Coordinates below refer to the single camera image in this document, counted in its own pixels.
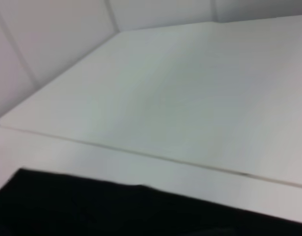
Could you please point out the black shirt with FREE print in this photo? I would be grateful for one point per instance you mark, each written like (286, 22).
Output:
(116, 209)

